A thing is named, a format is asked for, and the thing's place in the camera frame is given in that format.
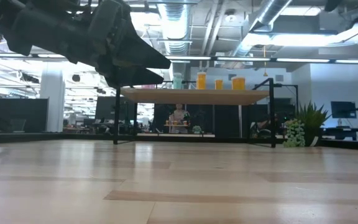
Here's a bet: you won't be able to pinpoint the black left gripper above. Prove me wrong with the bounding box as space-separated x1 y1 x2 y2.
72 0 172 89

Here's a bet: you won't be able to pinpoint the teal pill bottle white cap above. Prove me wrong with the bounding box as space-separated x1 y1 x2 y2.
173 72 183 90

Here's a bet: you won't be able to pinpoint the dark office monitors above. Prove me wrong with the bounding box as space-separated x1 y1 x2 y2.
94 96 136 124

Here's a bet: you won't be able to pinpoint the person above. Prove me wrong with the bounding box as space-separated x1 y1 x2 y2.
255 116 273 133
168 104 191 134

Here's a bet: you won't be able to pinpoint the white round pillar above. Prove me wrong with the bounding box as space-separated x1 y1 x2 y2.
40 60 67 133

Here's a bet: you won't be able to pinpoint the long LED light bar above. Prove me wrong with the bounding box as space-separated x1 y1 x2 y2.
0 52 358 65

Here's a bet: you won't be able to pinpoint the black office partition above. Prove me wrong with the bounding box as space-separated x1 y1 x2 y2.
0 98 49 133

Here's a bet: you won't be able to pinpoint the potted green succulent plant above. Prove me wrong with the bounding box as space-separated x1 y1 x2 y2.
283 101 331 149

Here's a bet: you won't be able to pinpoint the black desk monitor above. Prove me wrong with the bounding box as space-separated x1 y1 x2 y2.
330 101 357 119

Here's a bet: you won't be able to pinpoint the dark office desk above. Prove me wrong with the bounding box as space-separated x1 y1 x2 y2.
321 126 358 141

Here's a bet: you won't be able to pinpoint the silver ventilation duct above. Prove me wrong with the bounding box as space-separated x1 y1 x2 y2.
157 2 190 82
228 0 293 60

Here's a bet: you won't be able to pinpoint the wooden shelf black metal frame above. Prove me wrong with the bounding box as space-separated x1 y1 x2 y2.
113 77 299 149

